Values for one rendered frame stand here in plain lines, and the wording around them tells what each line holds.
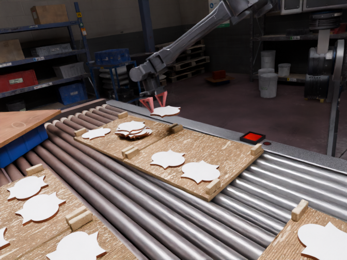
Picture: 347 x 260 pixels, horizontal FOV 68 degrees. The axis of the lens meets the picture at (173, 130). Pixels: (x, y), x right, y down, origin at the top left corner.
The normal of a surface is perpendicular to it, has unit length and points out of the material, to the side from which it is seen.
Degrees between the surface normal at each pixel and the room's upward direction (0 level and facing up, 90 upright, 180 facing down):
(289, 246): 0
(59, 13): 87
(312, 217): 0
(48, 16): 89
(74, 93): 90
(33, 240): 0
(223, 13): 89
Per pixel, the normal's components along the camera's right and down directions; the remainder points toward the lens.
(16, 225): -0.11, -0.91
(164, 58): -0.44, 0.38
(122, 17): 0.66, 0.22
